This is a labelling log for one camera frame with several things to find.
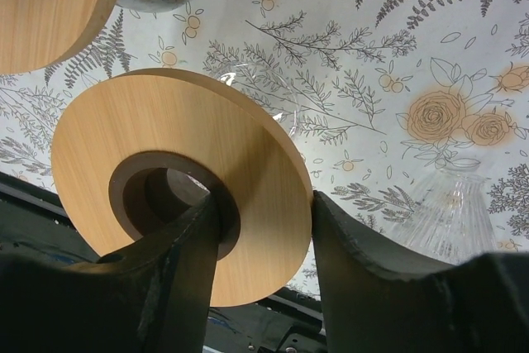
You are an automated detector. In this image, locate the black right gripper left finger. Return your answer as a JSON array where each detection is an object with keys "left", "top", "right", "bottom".
[{"left": 1, "top": 197, "right": 219, "bottom": 352}]

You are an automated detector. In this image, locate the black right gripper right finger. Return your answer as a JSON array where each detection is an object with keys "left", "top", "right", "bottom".
[{"left": 312, "top": 192, "right": 528, "bottom": 352}]

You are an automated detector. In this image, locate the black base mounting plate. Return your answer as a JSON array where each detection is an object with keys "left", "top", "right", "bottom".
[{"left": 1, "top": 175, "right": 326, "bottom": 352}]

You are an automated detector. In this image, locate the floral patterned tablecloth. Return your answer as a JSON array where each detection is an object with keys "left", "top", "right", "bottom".
[{"left": 1, "top": 0, "right": 528, "bottom": 307}]

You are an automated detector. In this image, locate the small glass cup brown base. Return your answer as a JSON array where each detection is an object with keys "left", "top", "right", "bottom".
[{"left": 205, "top": 61, "right": 301, "bottom": 140}]

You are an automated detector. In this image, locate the wooden dripper collar ring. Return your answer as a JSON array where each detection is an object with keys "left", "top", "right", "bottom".
[{"left": 0, "top": 0, "right": 145, "bottom": 74}]

